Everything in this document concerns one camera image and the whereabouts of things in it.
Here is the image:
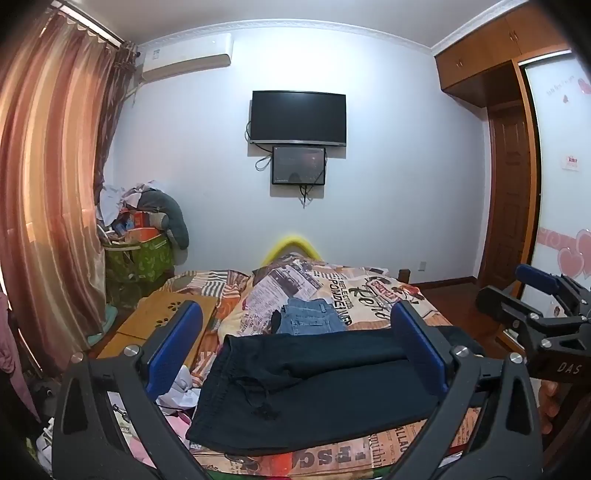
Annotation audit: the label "grey plush toy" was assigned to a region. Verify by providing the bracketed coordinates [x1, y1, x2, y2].
[137, 189, 191, 251]

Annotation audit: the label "orange box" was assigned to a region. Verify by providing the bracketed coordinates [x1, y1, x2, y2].
[124, 225, 163, 244]

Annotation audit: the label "pink garment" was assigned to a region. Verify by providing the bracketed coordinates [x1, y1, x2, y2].
[0, 290, 43, 426]

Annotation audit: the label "wooden lap table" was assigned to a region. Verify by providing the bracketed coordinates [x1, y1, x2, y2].
[95, 291, 219, 360]

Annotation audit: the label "printed blanket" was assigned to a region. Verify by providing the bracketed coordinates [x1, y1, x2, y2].
[159, 256, 490, 477]

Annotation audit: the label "pile of white clothes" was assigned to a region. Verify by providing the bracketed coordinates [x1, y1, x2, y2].
[98, 179, 163, 228]

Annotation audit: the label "striped orange curtain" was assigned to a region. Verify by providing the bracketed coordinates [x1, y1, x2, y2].
[0, 9, 124, 376]

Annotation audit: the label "green patterned bag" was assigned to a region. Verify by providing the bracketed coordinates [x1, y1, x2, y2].
[102, 233, 175, 309]

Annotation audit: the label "wooden overhead cabinet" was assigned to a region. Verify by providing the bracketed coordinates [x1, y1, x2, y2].
[433, 0, 586, 108]

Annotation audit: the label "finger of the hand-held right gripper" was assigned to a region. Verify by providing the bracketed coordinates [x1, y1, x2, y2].
[475, 285, 555, 352]
[515, 264, 591, 319]

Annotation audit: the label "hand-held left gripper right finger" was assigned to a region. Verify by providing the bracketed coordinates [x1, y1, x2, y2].
[390, 300, 544, 480]

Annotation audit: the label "white crumpled cloth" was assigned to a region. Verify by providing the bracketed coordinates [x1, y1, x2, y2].
[156, 364, 205, 411]

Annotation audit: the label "wall-mounted television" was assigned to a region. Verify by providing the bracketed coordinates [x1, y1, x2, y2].
[249, 90, 348, 148]

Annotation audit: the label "white heart-print wardrobe door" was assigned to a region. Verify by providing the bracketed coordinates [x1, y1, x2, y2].
[518, 50, 591, 324]

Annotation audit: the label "small wall monitor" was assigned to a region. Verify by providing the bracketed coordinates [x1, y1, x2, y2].
[271, 146, 328, 186]

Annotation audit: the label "blue jeans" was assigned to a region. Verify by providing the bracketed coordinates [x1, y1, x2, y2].
[276, 298, 348, 336]

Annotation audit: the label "dark drawstring pants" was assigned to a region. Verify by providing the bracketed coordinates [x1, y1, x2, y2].
[185, 325, 485, 456]

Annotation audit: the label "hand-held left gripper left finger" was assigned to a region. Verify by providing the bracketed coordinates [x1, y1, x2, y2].
[52, 300, 219, 480]

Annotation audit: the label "person's right hand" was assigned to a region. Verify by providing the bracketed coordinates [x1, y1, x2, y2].
[538, 380, 562, 435]

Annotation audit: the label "yellow cushion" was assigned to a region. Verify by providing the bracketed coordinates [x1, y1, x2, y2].
[260, 234, 325, 267]

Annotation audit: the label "white air conditioner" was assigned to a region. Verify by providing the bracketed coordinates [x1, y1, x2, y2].
[137, 33, 235, 84]

